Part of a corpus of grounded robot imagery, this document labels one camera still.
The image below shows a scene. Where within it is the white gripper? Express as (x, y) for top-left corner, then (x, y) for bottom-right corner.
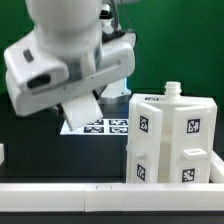
(6, 32), (136, 116)

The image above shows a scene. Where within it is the long white cabinet side piece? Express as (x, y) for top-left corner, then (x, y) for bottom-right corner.
(62, 93), (103, 131)

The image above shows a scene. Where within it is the white cabinet body box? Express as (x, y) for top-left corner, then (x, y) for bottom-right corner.
(126, 81), (217, 184)

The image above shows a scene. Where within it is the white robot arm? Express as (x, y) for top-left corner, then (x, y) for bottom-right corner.
(4, 0), (136, 116)

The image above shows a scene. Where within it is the white marker sheet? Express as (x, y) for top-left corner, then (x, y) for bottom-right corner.
(60, 118), (128, 135)

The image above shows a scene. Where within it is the white right fence bar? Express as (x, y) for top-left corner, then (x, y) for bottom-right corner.
(210, 159), (224, 184)

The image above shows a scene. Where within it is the white fence bar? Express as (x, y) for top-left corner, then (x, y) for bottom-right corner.
(0, 144), (4, 166)
(0, 183), (224, 212)
(210, 159), (224, 184)

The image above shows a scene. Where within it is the white left fence bar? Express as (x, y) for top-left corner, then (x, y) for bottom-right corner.
(0, 144), (4, 166)

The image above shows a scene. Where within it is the white front fence bar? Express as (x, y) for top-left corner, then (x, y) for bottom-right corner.
(0, 183), (224, 212)

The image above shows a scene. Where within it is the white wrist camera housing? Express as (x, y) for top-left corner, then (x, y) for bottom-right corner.
(4, 39), (69, 90)

